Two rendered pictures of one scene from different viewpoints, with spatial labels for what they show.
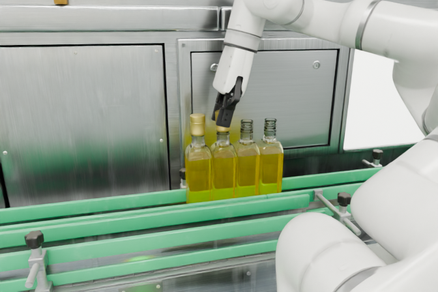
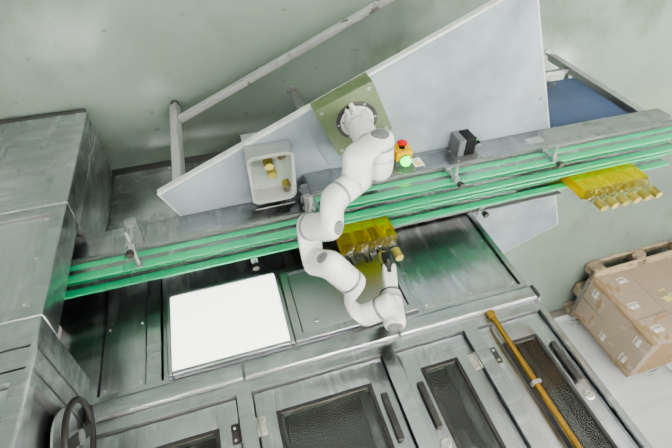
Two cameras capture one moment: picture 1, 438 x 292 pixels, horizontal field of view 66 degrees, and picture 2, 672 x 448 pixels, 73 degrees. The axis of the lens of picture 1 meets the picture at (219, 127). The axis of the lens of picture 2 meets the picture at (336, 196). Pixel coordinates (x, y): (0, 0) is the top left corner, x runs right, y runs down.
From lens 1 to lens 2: 1.20 m
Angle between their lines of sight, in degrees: 39
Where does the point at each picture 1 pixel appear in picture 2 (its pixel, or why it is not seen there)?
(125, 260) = (417, 182)
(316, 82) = (312, 308)
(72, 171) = (444, 237)
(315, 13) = (358, 310)
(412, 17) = (346, 269)
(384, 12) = (354, 276)
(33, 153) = (468, 242)
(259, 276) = not seen: hidden behind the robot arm
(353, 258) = (386, 156)
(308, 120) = (309, 285)
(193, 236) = (390, 193)
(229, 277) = not seen: hidden behind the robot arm
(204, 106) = not seen: hidden behind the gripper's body
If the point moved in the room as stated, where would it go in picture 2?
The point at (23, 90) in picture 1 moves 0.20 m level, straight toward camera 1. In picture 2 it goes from (487, 270) to (484, 241)
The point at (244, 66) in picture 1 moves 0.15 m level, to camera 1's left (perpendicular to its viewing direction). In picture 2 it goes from (389, 277) to (426, 273)
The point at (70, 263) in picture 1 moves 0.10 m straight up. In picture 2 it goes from (441, 179) to (452, 194)
